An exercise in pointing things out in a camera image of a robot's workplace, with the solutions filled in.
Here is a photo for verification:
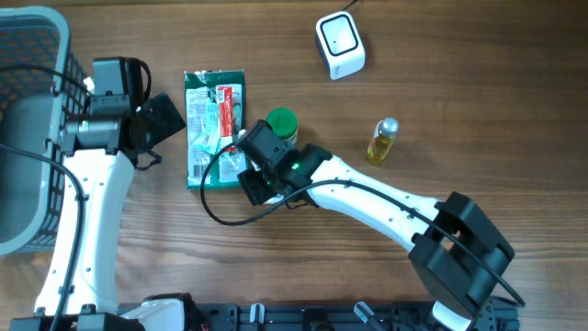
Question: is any green lid jar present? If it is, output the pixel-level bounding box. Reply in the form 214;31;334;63
266;108;299;144

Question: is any yellow dish soap bottle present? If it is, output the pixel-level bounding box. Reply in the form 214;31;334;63
367;118;400;165

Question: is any camera cable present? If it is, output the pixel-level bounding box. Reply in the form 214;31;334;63
0;63;93;331
199;141;526;309

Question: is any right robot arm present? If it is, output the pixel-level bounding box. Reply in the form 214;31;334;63
236;120;515;330

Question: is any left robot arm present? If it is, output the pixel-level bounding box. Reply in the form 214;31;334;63
10;57;186;330

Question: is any grey plastic mesh basket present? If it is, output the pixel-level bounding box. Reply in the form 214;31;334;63
1;6;91;255

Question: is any right camera cable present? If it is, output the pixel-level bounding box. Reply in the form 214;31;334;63
199;141;526;309

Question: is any white barcode scanner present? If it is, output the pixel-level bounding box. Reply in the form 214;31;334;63
315;11;366;80

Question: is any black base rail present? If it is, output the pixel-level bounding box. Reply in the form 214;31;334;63
8;293;521;331

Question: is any left camera cable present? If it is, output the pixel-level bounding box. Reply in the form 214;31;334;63
0;63;93;331

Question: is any green sponge pack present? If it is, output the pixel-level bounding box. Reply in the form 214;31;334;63
184;70;250;189

